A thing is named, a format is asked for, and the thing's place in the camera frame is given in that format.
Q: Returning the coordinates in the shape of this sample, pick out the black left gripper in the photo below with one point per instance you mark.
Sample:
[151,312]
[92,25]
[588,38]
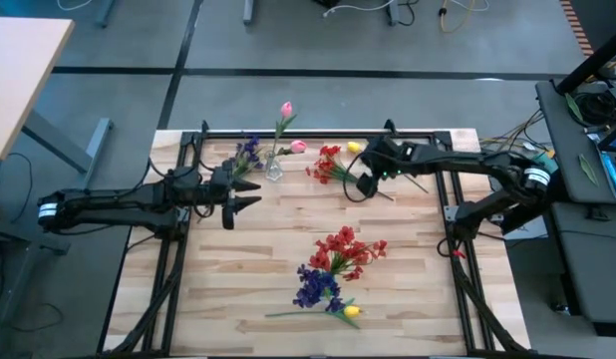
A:
[220,189]

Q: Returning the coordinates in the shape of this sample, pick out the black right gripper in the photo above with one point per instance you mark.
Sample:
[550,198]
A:
[395,154]

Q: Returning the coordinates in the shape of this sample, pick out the yellow artificial tulip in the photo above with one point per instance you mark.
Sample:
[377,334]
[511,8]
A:
[354,147]
[352,311]

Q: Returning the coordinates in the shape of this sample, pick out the red artificial flower bunch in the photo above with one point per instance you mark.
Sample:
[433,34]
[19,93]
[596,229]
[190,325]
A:
[343,249]
[328,164]

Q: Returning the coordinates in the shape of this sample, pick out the purple artificial flower bunch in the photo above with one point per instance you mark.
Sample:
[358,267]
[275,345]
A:
[248,149]
[313,289]

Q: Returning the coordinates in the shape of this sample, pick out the pink artificial tulip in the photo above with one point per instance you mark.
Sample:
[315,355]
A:
[286,108]
[298,146]

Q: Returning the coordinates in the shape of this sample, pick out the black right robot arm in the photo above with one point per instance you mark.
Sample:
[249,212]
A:
[462,159]

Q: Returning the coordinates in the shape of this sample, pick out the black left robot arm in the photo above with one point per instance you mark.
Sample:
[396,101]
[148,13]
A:
[113,204]

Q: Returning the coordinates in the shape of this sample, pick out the clear glass vase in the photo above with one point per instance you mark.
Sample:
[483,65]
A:
[273,172]

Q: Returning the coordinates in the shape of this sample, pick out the grey table leg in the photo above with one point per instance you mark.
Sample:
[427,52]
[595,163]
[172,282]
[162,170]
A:
[104,12]
[248,12]
[394,12]

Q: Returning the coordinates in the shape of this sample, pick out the grey metal desk leg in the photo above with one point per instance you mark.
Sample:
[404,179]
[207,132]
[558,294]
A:
[96,144]

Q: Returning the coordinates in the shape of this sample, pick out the teal tape roll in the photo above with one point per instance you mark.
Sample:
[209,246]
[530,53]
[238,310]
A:
[548,159]

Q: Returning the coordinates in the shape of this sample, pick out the grey side table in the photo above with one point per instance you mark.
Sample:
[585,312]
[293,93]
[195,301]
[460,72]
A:
[562,159]

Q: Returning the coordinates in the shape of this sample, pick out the green artificial leaf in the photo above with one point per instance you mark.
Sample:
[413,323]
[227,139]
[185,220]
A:
[573,107]
[588,169]

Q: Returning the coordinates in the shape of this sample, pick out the black diagonal beam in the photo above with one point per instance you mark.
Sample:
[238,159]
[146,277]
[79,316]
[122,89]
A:
[592,62]

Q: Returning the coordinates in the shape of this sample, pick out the dark floor furniture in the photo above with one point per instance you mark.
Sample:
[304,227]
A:
[14,279]

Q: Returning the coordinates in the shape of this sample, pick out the blue booklet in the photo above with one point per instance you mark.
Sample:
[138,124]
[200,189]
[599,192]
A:
[614,177]

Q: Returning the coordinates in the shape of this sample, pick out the grey side panel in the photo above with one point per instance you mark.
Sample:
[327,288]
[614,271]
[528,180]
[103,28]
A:
[592,269]

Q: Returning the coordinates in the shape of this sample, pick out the light wooden desk top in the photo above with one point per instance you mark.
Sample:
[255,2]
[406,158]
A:
[19,75]

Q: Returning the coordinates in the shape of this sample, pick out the black aluminium table frame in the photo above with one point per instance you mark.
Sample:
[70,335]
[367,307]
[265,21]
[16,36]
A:
[328,133]

